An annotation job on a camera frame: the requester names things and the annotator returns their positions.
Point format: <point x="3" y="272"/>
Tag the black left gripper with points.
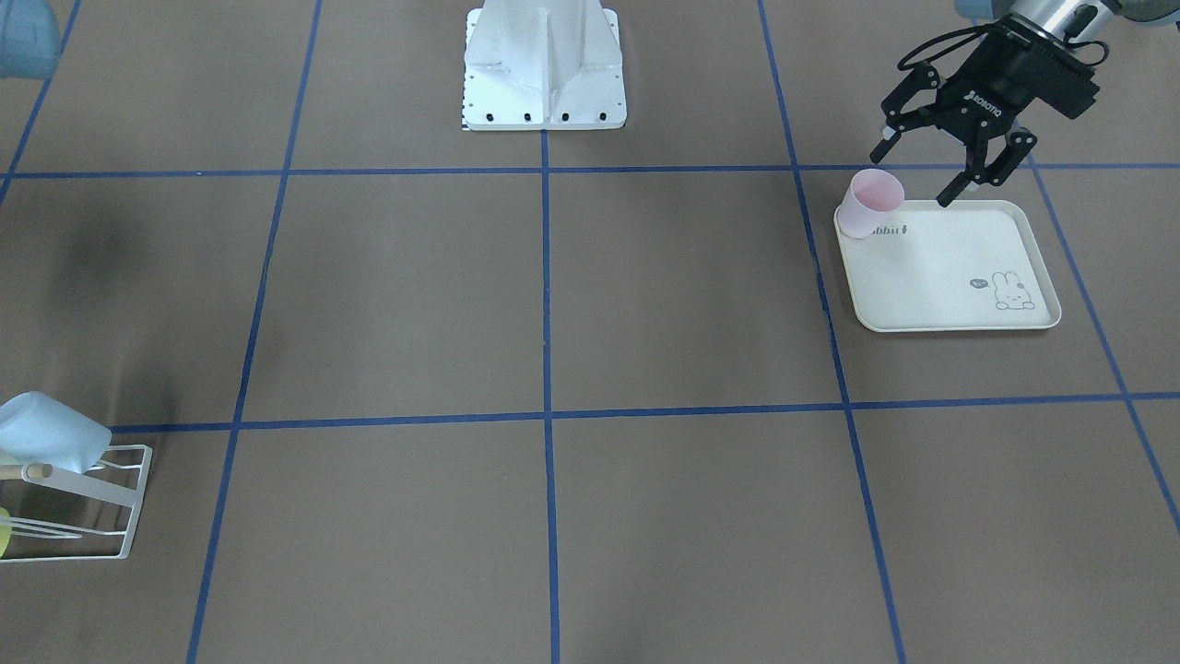
<point x="994" y="89"/>

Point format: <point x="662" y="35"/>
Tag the pink plastic cup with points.
<point x="871" y="197"/>

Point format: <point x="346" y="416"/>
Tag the grey plastic cup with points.
<point x="36" y="428"/>

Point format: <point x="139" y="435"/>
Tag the yellow plastic cup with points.
<point x="6" y="531"/>

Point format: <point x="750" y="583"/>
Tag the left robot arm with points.
<point x="915" y="103"/>

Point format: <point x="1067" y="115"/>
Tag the cream plastic tray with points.
<point x="973" y="266"/>

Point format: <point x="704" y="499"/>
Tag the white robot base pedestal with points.
<point x="543" y="66"/>

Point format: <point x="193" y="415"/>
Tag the white wire cup rack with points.
<point x="64" y="516"/>

